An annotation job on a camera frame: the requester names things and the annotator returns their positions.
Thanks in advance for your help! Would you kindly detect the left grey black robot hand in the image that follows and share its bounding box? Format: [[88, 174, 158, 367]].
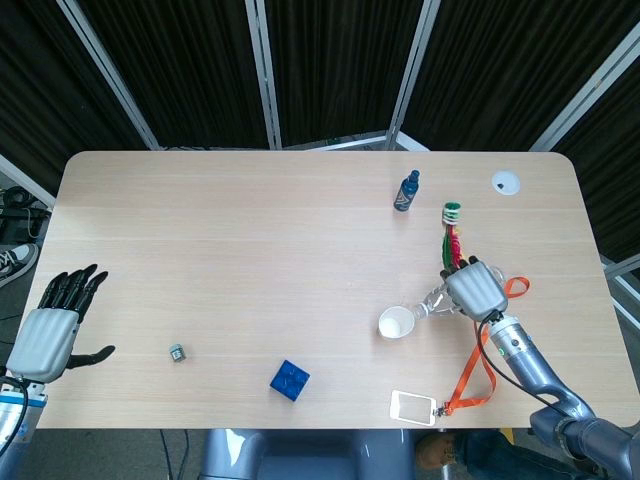
[[4, 263, 117, 385]]

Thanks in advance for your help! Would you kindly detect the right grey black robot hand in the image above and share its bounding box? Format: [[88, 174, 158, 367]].
[[438, 254, 508, 322]]

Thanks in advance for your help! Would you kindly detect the clear plastic bottle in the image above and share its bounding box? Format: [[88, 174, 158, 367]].
[[409, 265, 507, 322]]

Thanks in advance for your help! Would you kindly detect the white paper cup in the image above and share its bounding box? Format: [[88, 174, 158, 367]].
[[377, 305, 417, 341]]

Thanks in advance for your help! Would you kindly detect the blue spray bottle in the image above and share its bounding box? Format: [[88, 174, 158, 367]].
[[392, 169, 422, 213]]

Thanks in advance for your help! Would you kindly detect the colourful toothbrush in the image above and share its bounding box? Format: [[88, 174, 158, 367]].
[[439, 200, 469, 269]]

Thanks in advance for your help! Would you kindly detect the black white sneaker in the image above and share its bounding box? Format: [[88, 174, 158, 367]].
[[0, 243, 40, 289]]

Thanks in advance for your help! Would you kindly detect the clear badge holder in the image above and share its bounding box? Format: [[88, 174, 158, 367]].
[[389, 389, 437, 427]]

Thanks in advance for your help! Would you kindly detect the blue jeans leg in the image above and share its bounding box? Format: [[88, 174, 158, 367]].
[[452, 429, 541, 480]]

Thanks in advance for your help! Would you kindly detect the brown shoe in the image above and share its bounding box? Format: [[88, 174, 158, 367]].
[[415, 432, 459, 471]]

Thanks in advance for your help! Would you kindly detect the dark fabric partition panel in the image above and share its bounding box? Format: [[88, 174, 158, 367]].
[[244, 0, 440, 151], [530, 39, 640, 261], [57, 0, 282, 151], [0, 0, 161, 201], [388, 0, 640, 151]]

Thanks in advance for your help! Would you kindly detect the blue toy building block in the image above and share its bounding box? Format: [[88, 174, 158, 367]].
[[269, 359, 311, 403]]

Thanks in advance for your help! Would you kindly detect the grey robot torso base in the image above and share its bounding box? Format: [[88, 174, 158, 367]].
[[199, 428, 416, 480]]

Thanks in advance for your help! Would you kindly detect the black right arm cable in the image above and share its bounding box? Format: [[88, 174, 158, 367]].
[[476, 309, 564, 409]]

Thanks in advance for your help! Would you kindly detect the orange lanyard strap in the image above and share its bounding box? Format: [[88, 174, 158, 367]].
[[447, 275, 531, 416]]

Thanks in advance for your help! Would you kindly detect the white table cable grommet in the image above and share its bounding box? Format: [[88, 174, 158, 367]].
[[490, 170, 521, 196]]

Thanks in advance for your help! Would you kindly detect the black equipment with cables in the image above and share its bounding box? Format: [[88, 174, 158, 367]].
[[0, 185, 51, 241]]

